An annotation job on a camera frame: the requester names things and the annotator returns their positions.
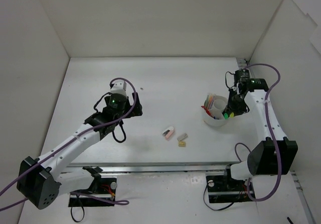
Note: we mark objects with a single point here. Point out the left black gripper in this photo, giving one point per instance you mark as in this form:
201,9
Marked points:
137,106

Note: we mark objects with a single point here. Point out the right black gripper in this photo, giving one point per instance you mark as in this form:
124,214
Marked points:
235,105

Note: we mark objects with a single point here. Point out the red pen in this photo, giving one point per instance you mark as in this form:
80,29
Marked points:
206,110

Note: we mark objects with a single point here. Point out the grey eraser block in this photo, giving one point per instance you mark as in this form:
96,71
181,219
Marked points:
182,137

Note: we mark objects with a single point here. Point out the yellow pen tube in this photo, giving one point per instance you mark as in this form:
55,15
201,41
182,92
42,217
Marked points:
211,98

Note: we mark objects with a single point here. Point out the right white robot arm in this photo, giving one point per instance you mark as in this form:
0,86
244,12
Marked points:
274,150

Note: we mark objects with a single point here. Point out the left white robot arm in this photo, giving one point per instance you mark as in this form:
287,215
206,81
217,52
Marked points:
42,179

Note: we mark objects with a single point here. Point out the white divided round container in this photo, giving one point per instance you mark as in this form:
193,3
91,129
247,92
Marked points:
219,107

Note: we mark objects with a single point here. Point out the pink white stapler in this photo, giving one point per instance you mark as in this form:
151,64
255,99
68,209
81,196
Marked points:
167,130

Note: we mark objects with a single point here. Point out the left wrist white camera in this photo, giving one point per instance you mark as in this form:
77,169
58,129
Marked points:
118,87

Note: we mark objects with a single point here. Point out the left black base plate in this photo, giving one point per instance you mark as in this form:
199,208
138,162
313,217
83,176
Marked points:
106,190

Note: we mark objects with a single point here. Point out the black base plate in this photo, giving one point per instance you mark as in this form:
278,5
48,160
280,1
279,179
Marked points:
225,190
106,190

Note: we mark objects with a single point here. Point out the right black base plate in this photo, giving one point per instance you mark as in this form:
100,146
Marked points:
225,190

